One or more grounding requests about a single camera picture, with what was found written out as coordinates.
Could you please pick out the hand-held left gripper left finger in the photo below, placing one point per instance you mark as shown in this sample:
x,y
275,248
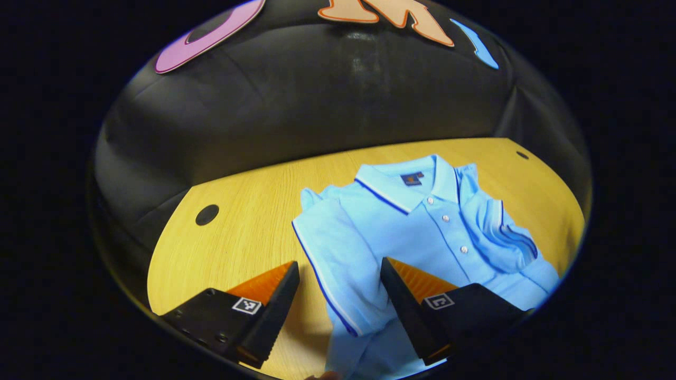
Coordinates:
x,y
272,316

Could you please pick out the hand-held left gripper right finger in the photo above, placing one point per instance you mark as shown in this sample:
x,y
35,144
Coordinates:
x,y
406,311

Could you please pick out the light blue T-shirt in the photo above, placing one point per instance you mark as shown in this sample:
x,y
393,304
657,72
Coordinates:
x,y
422,227

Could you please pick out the black backdrop cloth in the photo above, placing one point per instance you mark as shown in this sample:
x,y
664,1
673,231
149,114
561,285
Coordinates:
x,y
317,95

